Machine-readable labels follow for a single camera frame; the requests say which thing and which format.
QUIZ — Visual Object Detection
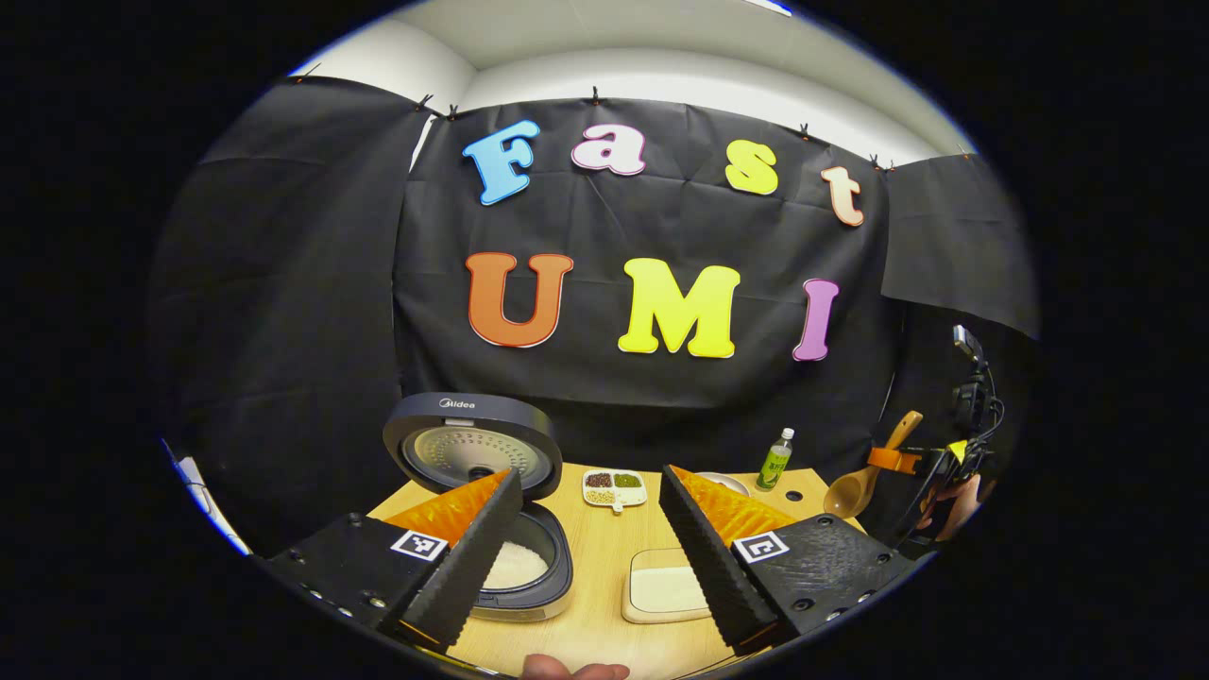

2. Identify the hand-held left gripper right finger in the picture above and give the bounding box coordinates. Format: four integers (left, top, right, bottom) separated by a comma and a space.
659, 464, 925, 655

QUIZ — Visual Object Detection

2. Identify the green label drink bottle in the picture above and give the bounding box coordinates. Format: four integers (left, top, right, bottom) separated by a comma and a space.
756, 428, 796, 492

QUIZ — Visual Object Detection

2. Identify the wooden spoon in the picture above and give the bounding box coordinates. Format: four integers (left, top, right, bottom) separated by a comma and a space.
824, 410, 925, 519

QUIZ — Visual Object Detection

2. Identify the clear tray of white rice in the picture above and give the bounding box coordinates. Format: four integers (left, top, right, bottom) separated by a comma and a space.
621, 548, 711, 624

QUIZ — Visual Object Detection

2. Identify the white divided dish of beans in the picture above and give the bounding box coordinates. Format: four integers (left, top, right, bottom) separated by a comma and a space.
582, 469, 649, 514

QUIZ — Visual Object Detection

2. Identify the black silver rice cooker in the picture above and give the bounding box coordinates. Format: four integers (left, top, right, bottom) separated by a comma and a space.
383, 392, 574, 623

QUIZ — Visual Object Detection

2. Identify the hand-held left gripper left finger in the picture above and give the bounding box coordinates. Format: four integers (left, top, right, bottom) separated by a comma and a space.
267, 469, 525, 653

